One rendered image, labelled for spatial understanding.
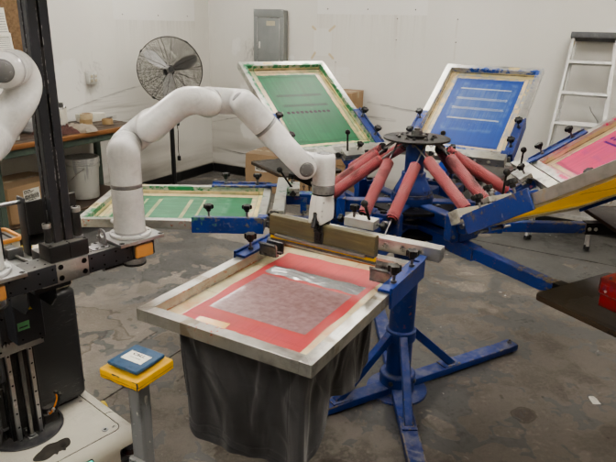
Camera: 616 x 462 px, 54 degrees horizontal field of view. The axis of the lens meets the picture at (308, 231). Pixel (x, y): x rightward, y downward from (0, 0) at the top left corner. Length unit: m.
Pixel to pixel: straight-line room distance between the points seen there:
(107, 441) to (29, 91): 1.39
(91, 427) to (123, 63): 4.53
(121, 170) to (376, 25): 4.79
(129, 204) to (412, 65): 4.67
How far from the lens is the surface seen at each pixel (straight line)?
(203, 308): 1.86
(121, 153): 1.85
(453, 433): 3.01
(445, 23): 6.13
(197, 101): 1.81
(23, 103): 1.63
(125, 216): 1.91
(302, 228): 2.05
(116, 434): 2.53
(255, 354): 1.58
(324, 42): 6.64
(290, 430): 1.78
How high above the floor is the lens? 1.77
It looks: 19 degrees down
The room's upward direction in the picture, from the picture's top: 1 degrees clockwise
